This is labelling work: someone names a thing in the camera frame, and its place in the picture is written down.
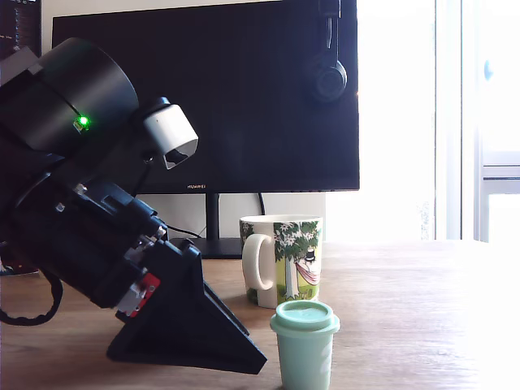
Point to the white mug with tree print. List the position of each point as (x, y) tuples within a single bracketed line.
[(292, 252)]

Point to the pale window frame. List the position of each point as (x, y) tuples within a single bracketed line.
[(453, 122)]

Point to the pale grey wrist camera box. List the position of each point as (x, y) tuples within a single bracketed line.
[(170, 126)]

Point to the green coffee capsule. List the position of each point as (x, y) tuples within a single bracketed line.
[(304, 353)]

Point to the black monitor stand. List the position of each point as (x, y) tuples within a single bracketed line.
[(212, 227)]

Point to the dark screen with text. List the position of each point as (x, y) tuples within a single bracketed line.
[(20, 24)]

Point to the small blue window knob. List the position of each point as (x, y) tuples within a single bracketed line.
[(488, 70)]

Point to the large black monitor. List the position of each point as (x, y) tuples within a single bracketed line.
[(243, 101)]

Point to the black headphones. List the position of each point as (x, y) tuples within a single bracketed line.
[(329, 81)]

